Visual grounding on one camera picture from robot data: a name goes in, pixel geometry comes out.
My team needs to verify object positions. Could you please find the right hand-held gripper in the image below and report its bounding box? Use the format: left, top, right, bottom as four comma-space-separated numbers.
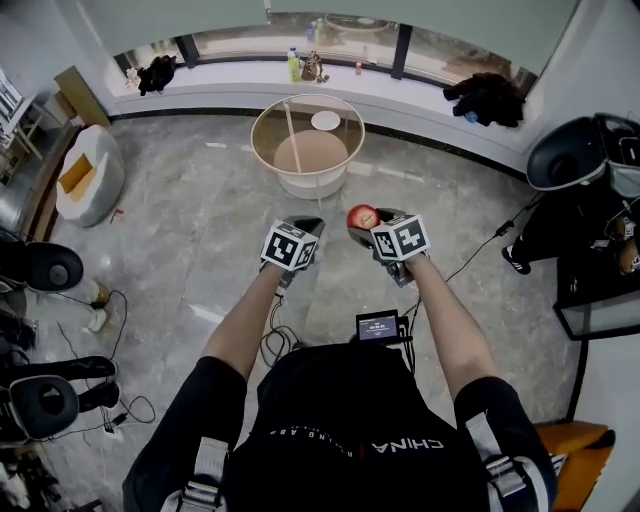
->
346, 207, 432, 289

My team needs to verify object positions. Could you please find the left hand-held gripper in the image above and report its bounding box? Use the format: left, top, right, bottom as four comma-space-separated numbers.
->
258, 215, 328, 297

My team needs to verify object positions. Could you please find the red apple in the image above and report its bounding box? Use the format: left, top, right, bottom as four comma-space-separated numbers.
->
346, 203, 382, 232

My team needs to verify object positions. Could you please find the white plate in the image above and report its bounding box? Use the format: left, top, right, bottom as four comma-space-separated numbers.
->
310, 110, 342, 133

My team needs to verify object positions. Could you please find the person's left forearm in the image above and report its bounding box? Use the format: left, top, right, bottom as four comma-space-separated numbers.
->
199, 260, 285, 382

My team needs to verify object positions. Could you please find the person's right forearm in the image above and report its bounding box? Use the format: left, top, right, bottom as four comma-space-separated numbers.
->
405, 253, 502, 404

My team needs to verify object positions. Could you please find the round glass side table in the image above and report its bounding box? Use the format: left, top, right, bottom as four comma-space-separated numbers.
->
249, 93, 367, 202

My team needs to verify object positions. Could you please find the black screen device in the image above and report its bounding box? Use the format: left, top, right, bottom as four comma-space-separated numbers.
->
355, 309, 402, 344

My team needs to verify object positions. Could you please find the large black clothing pile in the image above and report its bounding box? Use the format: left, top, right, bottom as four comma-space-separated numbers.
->
442, 71, 527, 129

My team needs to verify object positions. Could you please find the brown bag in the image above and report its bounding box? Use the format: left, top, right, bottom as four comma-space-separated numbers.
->
300, 50, 325, 83

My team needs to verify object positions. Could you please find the person's black shirt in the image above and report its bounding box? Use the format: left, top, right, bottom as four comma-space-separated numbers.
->
121, 342, 559, 512

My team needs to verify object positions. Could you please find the white armchair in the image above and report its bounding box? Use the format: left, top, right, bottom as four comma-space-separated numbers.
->
54, 123, 127, 229

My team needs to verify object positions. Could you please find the small black clothing pile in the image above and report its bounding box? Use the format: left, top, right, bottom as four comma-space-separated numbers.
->
136, 54, 178, 97

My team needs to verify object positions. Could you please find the yellow cushion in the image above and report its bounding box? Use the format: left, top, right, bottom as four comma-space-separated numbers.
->
57, 153, 97, 195

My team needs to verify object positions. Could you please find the wooden board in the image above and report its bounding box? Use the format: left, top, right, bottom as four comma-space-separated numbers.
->
53, 65, 112, 130

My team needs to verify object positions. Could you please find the black grey-trimmed office chair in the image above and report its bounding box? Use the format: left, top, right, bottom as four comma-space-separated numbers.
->
0, 354, 123, 444

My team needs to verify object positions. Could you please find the orange chair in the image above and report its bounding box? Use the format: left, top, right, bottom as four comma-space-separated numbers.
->
532, 420, 617, 502

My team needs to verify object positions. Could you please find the black device cable bundle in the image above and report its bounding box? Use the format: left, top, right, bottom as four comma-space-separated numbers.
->
258, 294, 306, 369

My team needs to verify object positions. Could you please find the black floor cable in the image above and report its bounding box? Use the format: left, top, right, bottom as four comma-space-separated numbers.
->
413, 191, 544, 321

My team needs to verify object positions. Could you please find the black frame glass table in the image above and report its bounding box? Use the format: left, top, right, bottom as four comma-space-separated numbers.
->
553, 254, 640, 343

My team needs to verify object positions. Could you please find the grey harness strap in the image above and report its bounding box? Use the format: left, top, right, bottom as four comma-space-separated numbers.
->
158, 435, 231, 512
464, 410, 537, 501

